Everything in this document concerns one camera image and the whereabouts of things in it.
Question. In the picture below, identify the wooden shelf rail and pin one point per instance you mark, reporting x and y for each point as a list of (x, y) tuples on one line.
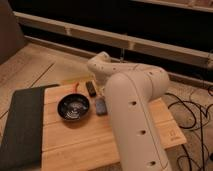
[(153, 48)]

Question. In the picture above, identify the black remote control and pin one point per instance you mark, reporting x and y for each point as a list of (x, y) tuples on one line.
[(90, 88)]

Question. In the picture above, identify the wooden cutting board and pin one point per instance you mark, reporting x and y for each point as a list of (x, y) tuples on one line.
[(89, 144)]

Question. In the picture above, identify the blue sponge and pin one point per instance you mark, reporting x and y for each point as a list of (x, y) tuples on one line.
[(100, 107)]

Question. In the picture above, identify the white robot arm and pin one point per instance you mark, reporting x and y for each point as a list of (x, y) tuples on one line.
[(128, 89)]

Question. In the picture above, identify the black frying pan red handle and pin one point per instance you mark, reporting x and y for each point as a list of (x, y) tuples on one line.
[(74, 106)]

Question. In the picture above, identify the dark grey mat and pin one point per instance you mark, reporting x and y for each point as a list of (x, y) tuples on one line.
[(22, 139)]

